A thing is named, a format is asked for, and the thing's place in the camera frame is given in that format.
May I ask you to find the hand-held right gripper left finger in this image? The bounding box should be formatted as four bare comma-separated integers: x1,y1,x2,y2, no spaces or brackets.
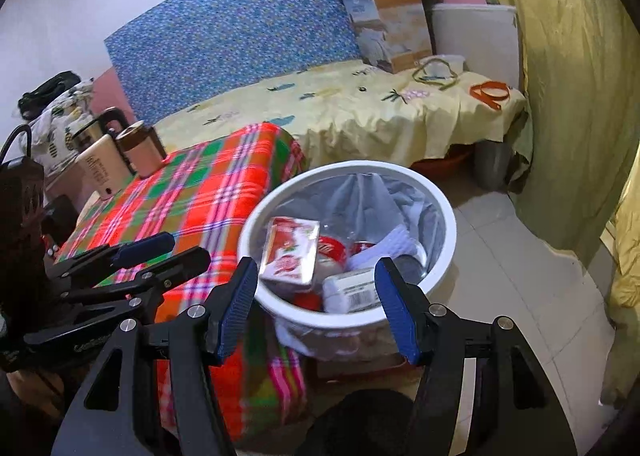
50,256,259,456

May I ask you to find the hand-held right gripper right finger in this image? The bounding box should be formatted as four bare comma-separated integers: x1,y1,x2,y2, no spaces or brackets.
374,257,576,456

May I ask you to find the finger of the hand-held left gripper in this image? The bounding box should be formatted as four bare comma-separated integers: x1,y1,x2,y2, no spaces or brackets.
22,247,212,354
47,233,176,292

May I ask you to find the purple and white drink carton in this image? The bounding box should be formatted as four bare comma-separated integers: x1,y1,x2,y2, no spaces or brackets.
322,269,386,314

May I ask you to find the white round trash bin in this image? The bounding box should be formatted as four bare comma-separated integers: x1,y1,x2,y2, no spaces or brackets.
237,161,458,362

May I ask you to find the white foam net sleeve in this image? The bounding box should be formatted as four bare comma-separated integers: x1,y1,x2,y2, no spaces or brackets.
347,223,426,272

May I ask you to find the red drink can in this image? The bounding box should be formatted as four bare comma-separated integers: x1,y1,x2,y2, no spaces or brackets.
350,239,383,259

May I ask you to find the red and white carton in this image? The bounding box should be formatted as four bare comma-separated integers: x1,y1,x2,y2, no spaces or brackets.
259,216,321,284

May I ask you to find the red label plastic bottle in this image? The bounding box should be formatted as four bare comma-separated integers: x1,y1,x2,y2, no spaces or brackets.
315,235,348,267

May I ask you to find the plaid tablecloth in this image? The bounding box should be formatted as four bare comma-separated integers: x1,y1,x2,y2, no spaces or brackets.
52,122,308,439

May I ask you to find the pink mug with brown lid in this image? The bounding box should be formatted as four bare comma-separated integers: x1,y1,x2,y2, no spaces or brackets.
115,120,168,180

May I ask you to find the pineapple print quilt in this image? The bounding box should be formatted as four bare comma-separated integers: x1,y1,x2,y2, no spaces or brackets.
27,79,98,172

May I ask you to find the black bag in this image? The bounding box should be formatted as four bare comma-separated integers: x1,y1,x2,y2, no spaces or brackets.
18,70,82,114

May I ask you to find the clear bin liner bag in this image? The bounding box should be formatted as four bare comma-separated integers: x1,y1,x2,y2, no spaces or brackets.
255,171,446,359

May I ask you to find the red basin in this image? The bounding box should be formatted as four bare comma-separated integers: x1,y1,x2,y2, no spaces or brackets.
410,146,476,179

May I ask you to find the grey bed leg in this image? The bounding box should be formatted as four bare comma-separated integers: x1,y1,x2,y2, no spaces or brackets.
472,141,516,189

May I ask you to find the yellow printed bed sheet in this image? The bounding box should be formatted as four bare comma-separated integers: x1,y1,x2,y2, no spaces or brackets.
155,59,528,169

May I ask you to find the blue floral mattress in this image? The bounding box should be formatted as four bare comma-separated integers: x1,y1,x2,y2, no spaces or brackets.
104,0,385,124

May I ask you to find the cardboard quilt box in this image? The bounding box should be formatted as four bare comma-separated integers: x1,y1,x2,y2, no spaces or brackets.
332,0,436,74

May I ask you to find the white panel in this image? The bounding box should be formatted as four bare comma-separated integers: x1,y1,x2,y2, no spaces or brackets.
431,4,518,74

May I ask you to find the yellow green curtain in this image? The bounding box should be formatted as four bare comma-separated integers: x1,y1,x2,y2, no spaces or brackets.
452,0,640,407

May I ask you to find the green strap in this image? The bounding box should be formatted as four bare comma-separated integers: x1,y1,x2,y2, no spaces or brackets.
412,58,461,91

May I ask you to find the orange strap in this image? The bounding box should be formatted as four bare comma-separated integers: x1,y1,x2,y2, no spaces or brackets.
469,80,511,111

